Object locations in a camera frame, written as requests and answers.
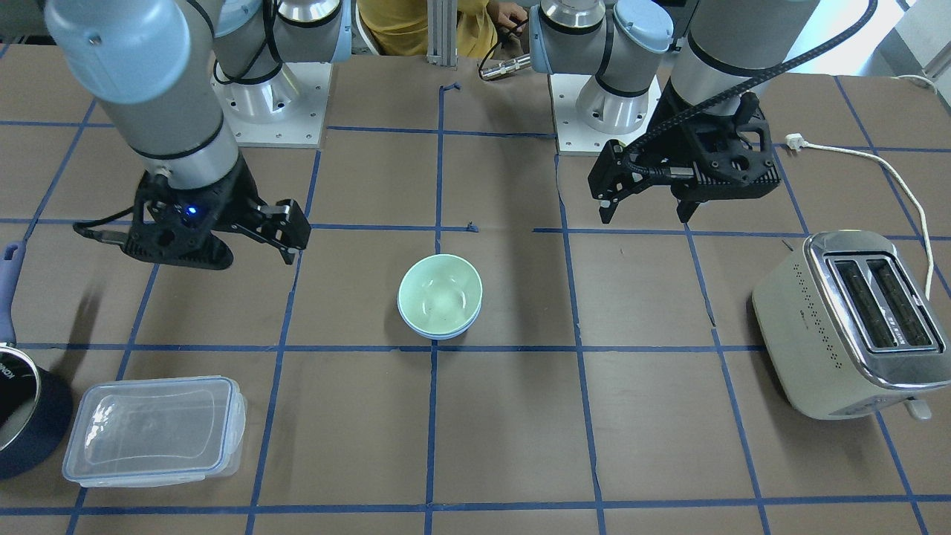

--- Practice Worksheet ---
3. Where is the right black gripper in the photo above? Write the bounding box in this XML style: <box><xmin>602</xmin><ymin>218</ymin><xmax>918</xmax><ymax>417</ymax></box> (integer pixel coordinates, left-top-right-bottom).
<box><xmin>123</xmin><ymin>156</ymin><xmax>311</xmax><ymax>270</ymax></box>

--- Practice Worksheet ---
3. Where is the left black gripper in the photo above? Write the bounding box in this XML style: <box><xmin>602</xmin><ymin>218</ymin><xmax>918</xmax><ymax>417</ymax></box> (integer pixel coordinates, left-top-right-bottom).
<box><xmin>588</xmin><ymin>91</ymin><xmax>781</xmax><ymax>224</ymax></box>

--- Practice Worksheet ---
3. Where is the green bowl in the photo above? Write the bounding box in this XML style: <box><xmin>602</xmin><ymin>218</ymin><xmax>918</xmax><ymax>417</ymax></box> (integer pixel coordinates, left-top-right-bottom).
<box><xmin>395</xmin><ymin>253</ymin><xmax>484</xmax><ymax>302</ymax></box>

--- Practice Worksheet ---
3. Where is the blue bowl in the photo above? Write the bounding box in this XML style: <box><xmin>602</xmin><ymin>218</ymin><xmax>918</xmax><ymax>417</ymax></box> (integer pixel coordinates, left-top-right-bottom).
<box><xmin>395</xmin><ymin>296</ymin><xmax>483</xmax><ymax>340</ymax></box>

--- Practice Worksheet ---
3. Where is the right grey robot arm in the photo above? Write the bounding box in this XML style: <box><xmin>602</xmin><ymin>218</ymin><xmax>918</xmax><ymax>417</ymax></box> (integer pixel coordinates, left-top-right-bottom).
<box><xmin>44</xmin><ymin>1</ymin><xmax>353</xmax><ymax>270</ymax></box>

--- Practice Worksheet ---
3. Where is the person in yellow shirt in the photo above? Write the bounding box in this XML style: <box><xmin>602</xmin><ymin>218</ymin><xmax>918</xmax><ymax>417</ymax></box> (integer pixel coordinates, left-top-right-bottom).
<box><xmin>357</xmin><ymin>1</ymin><xmax>528</xmax><ymax>59</ymax></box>

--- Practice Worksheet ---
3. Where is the silver cream toaster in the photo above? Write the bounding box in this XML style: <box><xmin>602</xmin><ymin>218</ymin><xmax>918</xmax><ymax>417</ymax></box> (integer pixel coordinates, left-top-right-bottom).
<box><xmin>751</xmin><ymin>230</ymin><xmax>950</xmax><ymax>421</ymax></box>

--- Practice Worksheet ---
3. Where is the clear plastic food container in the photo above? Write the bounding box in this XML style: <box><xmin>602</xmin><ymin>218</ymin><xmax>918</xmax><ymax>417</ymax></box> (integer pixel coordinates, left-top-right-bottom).
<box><xmin>62</xmin><ymin>376</ymin><xmax>247</xmax><ymax>488</ymax></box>

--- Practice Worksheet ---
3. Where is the dark blue saucepan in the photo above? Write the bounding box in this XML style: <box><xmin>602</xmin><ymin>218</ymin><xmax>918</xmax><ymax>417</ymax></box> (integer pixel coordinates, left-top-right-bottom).
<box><xmin>1</xmin><ymin>241</ymin><xmax>74</xmax><ymax>480</ymax></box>

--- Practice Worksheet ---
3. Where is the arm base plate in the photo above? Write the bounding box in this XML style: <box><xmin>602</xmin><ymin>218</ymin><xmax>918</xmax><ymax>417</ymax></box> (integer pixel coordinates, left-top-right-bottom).
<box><xmin>211</xmin><ymin>63</ymin><xmax>333</xmax><ymax>149</ymax></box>
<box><xmin>549</xmin><ymin>74</ymin><xmax>661</xmax><ymax>156</ymax></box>

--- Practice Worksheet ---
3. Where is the white toaster power cord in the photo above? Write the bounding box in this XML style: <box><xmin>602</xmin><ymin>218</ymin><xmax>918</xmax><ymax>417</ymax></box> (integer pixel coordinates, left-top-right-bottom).
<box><xmin>786</xmin><ymin>73</ymin><xmax>944</xmax><ymax>302</ymax></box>

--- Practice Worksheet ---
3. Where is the aluminium frame post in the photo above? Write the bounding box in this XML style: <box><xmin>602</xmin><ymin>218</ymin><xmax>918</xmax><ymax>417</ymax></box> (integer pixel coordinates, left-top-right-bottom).
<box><xmin>426</xmin><ymin>0</ymin><xmax>458</xmax><ymax>70</ymax></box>

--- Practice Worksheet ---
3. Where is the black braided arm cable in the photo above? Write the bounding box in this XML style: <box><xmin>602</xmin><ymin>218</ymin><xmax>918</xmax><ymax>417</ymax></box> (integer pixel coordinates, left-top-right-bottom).
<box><xmin>624</xmin><ymin>0</ymin><xmax>879</xmax><ymax>179</ymax></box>

